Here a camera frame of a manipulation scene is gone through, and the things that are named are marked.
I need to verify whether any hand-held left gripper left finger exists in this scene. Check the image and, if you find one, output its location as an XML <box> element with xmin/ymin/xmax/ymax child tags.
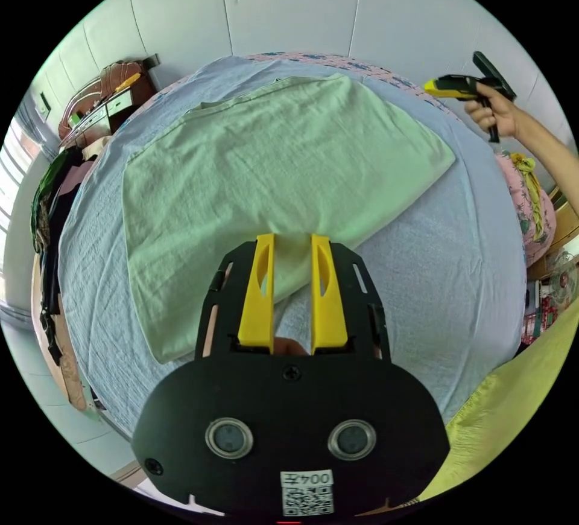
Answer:
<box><xmin>238</xmin><ymin>233</ymin><xmax>276</xmax><ymax>350</ymax></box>

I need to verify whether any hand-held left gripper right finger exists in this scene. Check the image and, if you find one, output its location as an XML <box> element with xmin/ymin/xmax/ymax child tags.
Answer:
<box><xmin>310</xmin><ymin>233</ymin><xmax>350</xmax><ymax>351</ymax></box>

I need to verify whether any light green short sleeve shirt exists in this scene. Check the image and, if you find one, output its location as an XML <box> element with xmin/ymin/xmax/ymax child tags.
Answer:
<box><xmin>122</xmin><ymin>72</ymin><xmax>457</xmax><ymax>365</ymax></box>

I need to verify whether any person's right forearm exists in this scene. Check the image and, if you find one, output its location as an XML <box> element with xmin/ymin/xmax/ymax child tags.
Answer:
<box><xmin>514</xmin><ymin>108</ymin><xmax>579</xmax><ymax>211</ymax></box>

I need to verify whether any person's right hand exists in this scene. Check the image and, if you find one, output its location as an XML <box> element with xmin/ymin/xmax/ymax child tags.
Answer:
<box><xmin>464</xmin><ymin>81</ymin><xmax>525</xmax><ymax>140</ymax></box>

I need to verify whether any person's left hand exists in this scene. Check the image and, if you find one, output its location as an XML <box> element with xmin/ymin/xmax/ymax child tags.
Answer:
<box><xmin>273</xmin><ymin>336</ymin><xmax>310</xmax><ymax>357</ymax></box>

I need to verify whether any bed with light blue sheet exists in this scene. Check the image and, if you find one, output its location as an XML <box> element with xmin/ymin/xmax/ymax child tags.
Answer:
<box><xmin>57</xmin><ymin>52</ymin><xmax>529</xmax><ymax>440</ymax></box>

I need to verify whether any yellow green cloth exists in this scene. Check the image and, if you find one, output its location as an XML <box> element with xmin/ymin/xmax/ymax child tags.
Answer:
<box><xmin>510</xmin><ymin>152</ymin><xmax>551</xmax><ymax>244</ymax></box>

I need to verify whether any pink printed pillow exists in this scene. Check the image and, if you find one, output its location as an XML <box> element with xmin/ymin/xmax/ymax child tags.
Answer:
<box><xmin>493</xmin><ymin>150</ymin><xmax>557</xmax><ymax>269</ymax></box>

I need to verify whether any wooden cupboard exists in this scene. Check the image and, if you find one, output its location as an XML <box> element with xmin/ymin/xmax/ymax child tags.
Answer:
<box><xmin>527</xmin><ymin>184</ymin><xmax>579</xmax><ymax>282</ymax></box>

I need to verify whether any person's body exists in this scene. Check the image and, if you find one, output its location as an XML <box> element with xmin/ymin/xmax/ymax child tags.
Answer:
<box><xmin>418</xmin><ymin>307</ymin><xmax>579</xmax><ymax>504</ymax></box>

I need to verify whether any fan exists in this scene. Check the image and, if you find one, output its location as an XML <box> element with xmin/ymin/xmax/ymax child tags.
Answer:
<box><xmin>548</xmin><ymin>249</ymin><xmax>579</xmax><ymax>308</ymax></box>

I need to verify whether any pile of clothes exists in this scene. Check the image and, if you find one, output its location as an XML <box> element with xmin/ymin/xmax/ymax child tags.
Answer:
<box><xmin>30</xmin><ymin>135</ymin><xmax>113</xmax><ymax>413</ymax></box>

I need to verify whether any brown cluttered shelf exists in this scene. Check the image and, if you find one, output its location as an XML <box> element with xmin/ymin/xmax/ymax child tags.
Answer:
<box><xmin>57</xmin><ymin>53</ymin><xmax>162</xmax><ymax>148</ymax></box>

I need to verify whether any window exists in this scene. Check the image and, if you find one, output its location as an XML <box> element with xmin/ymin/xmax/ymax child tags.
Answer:
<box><xmin>0</xmin><ymin>116</ymin><xmax>42</xmax><ymax>308</ymax></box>

